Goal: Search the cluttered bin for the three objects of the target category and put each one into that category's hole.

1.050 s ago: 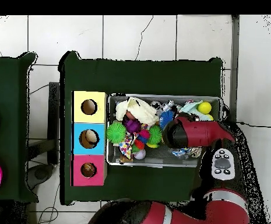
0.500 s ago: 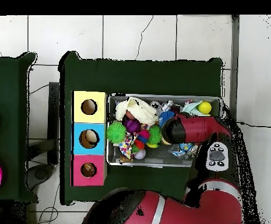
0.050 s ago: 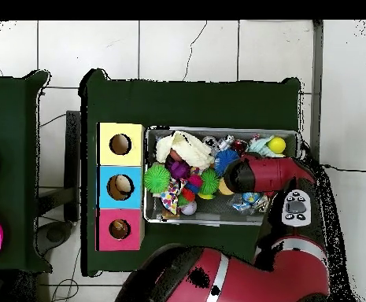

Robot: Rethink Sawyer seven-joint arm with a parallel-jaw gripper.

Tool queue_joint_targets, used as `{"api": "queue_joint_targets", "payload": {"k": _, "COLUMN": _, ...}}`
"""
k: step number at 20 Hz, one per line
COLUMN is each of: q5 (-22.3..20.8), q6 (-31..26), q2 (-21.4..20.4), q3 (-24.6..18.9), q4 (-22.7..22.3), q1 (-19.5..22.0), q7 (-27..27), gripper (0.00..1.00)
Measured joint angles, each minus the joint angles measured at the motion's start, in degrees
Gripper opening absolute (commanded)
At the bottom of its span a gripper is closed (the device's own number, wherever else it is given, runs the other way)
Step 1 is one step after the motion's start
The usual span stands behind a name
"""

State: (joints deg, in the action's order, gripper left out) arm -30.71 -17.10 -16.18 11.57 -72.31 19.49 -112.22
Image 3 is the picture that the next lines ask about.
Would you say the mint waffle cloth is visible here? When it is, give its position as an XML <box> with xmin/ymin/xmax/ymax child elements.
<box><xmin>248</xmin><ymin>134</ymin><xmax>286</xmax><ymax>158</ymax></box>

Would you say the wooden box with three holes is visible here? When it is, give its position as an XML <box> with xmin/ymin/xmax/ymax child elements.
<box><xmin>95</xmin><ymin>121</ymin><xmax>146</xmax><ymax>252</ymax></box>

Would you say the shallow silver mesh bin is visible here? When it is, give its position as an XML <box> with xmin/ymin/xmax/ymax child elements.
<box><xmin>144</xmin><ymin>125</ymin><xmax>299</xmax><ymax>227</ymax></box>

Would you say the cream waffle cloth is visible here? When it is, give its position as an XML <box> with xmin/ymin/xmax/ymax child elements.
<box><xmin>155</xmin><ymin>130</ymin><xmax>216</xmax><ymax>171</ymax></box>

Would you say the large green spiky ball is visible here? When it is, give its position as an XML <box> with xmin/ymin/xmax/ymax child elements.
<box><xmin>142</xmin><ymin>164</ymin><xmax>172</xmax><ymax>193</ymax></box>

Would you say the small green spiky ball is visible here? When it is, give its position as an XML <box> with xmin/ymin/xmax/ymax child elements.
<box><xmin>198</xmin><ymin>168</ymin><xmax>221</xmax><ymax>200</ymax></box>

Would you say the colourful patterned cloth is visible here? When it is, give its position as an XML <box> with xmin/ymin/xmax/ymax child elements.
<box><xmin>159</xmin><ymin>177</ymin><xmax>185</xmax><ymax>215</ymax></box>

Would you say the plain blue spiky ball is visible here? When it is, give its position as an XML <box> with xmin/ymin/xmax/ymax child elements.
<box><xmin>213</xmin><ymin>149</ymin><xmax>241</xmax><ymax>177</ymax></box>

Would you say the orange foam ball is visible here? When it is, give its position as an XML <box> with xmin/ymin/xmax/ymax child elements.
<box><xmin>217</xmin><ymin>177</ymin><xmax>235</xmax><ymax>197</ymax></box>

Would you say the silver robot toy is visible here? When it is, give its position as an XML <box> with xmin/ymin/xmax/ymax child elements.
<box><xmin>216</xmin><ymin>134</ymin><xmax>235</xmax><ymax>151</ymax></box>

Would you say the dark green table cloth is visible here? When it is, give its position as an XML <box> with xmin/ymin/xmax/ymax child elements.
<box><xmin>79</xmin><ymin>68</ymin><xmax>301</xmax><ymax>278</ymax></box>

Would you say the yellow ball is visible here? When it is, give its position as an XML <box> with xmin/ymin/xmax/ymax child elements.
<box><xmin>266</xmin><ymin>136</ymin><xmax>287</xmax><ymax>155</ymax></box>

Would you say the green cloth side table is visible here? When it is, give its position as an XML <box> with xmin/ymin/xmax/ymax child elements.
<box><xmin>0</xmin><ymin>70</ymin><xmax>51</xmax><ymax>273</ymax></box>

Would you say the long black floor cable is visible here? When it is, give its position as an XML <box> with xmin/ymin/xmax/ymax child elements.
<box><xmin>322</xmin><ymin>163</ymin><xmax>366</xmax><ymax>173</ymax></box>

